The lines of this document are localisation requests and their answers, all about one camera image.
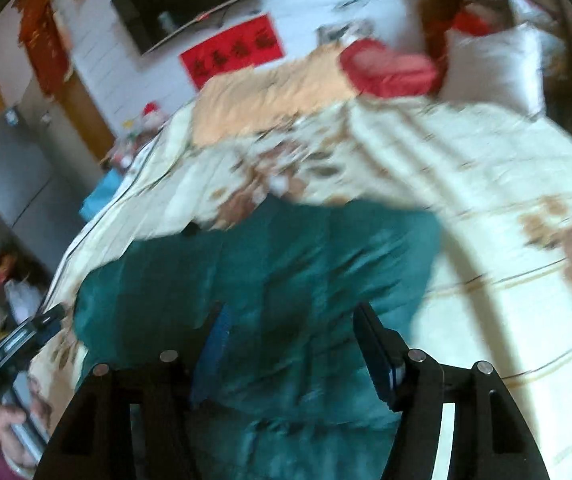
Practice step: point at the yellow ruffled pillow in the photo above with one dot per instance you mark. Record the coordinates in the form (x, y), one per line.
(250, 101)

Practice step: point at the grey refrigerator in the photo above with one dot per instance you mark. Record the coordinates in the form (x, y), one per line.
(39, 209)

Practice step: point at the cream floral plaid bedspread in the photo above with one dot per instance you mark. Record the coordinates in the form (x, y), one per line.
(500, 184)

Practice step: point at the plush toy with red hat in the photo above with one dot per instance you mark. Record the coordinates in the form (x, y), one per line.
(153, 118)

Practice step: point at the framed photo at headboard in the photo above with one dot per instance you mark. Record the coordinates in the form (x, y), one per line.
(344, 33)

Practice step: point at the red hanging wall decoration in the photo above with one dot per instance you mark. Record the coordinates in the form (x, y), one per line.
(44, 45)

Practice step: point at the wooden chair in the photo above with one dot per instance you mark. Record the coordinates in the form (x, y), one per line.
(475, 18)

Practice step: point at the dark green quilted puffer coat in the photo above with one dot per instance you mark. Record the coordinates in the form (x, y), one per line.
(293, 398)

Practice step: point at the red heart-shaped cushion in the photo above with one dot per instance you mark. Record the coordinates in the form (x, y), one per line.
(377, 70)

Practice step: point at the red spring festival banner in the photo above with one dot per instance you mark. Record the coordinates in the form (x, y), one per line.
(249, 44)

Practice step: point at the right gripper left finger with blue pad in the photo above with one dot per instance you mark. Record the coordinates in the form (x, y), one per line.
(206, 370)

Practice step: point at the white plastic bag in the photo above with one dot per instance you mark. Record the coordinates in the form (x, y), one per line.
(23, 298)

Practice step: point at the white pillow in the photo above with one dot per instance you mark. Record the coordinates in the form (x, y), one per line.
(503, 68)

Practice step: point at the person's left hand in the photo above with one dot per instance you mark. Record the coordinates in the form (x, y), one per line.
(11, 446)

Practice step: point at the blue bag beside bed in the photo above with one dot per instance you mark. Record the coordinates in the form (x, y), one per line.
(101, 195)

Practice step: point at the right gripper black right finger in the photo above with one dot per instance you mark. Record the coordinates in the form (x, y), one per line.
(383, 351)

